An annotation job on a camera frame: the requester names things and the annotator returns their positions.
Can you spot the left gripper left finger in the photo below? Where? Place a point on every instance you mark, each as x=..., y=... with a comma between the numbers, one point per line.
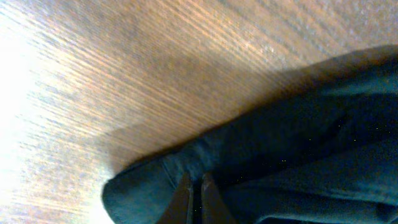
x=180, y=209

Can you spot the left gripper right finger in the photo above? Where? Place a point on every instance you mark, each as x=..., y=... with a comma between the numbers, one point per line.
x=213, y=211

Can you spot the black shorts garment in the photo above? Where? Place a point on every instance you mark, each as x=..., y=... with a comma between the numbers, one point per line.
x=325, y=156

